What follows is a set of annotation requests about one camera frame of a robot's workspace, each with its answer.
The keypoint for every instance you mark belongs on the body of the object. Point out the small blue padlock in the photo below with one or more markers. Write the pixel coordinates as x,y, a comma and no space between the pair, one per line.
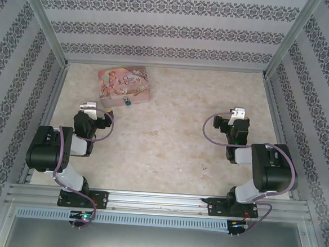
128,102

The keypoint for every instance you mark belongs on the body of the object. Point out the pink printed tin box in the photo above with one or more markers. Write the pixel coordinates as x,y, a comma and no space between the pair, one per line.
122,81

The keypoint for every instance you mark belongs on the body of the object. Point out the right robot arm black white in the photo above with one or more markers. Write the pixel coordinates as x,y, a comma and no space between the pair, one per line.
277,168

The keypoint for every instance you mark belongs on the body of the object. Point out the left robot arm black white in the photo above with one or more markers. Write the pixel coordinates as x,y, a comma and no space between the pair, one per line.
44,151

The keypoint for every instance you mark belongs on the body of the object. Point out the left controller board green light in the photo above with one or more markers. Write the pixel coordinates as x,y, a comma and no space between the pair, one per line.
82,216

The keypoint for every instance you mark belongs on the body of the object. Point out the right controller board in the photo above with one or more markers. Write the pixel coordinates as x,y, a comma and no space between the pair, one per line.
237,227

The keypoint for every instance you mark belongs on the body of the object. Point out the grey sheet metal tray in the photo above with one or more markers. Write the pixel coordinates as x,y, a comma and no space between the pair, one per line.
156,244

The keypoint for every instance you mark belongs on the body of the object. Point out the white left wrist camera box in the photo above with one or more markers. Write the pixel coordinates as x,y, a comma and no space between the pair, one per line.
89,106

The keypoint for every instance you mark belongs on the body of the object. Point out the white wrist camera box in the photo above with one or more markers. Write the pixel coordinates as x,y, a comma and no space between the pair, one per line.
238,113
89,106

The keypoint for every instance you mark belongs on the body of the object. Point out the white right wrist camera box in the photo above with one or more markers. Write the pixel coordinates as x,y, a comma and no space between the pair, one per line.
238,113

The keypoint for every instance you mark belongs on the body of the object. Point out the aluminium side floor rail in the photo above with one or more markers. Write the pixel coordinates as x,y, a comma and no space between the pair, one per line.
282,137
44,120

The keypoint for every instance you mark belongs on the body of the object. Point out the aluminium back floor rail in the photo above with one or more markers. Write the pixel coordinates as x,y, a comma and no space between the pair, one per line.
168,66

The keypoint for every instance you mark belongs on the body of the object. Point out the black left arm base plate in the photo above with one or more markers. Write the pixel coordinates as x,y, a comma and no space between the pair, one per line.
102,199

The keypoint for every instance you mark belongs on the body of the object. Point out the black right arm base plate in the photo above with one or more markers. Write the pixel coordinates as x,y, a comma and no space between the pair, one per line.
215,207

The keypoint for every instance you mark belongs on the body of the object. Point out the aluminium mounting rail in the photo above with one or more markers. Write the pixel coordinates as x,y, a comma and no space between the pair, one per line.
159,202

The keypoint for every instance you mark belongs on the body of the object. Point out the aluminium frame post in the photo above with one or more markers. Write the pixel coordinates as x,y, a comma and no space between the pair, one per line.
292,36
43,19

